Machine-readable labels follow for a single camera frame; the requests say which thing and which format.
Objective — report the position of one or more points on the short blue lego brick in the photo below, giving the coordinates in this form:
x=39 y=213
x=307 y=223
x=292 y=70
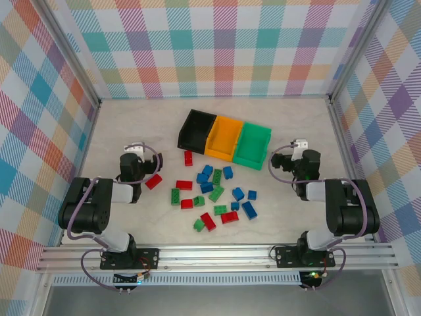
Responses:
x=207 y=187
x=237 y=193
x=206 y=170
x=202 y=178
x=252 y=195
x=228 y=172
x=235 y=206

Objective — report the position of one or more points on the long blue lego brick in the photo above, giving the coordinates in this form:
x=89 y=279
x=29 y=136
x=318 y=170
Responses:
x=249 y=210

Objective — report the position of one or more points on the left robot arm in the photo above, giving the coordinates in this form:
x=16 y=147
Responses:
x=85 y=204

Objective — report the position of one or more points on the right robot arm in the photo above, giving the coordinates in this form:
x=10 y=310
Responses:
x=352 y=210

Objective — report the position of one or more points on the long red lego brick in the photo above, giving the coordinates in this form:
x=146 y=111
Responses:
x=183 y=184
x=229 y=217
x=208 y=221
x=188 y=158
x=154 y=181

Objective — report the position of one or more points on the green plastic bin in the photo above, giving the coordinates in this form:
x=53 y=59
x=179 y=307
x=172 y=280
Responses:
x=251 y=146

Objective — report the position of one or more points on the long green lego brick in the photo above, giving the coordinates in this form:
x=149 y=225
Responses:
x=176 y=197
x=215 y=193
x=217 y=176

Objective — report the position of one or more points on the short red lego brick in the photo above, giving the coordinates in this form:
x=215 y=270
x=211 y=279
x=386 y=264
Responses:
x=186 y=203

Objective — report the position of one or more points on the black plastic bin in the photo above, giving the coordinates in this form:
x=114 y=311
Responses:
x=194 y=131

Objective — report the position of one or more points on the short green lego brick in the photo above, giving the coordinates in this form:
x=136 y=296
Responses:
x=220 y=209
x=198 y=225
x=198 y=200

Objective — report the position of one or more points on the orange plastic bin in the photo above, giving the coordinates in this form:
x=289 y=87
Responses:
x=223 y=138

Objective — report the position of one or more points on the small circuit board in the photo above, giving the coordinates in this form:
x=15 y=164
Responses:
x=130 y=279
x=312 y=274

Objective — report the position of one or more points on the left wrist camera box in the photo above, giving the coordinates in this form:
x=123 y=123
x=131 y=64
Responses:
x=135 y=148

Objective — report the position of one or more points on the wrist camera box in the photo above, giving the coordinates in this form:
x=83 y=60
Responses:
x=300 y=146
x=135 y=148

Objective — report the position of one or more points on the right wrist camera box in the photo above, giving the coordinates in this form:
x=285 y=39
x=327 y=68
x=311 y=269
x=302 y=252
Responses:
x=300 y=146

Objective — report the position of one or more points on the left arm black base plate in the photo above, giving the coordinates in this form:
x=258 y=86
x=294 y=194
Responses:
x=148 y=258

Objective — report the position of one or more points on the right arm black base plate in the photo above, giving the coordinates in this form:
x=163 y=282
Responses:
x=286 y=256

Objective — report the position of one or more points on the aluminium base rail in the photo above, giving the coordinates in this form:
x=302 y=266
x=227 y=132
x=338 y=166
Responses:
x=217 y=256

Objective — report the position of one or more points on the aluminium frame post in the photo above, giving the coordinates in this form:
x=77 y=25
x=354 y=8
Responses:
x=70 y=52
x=356 y=49

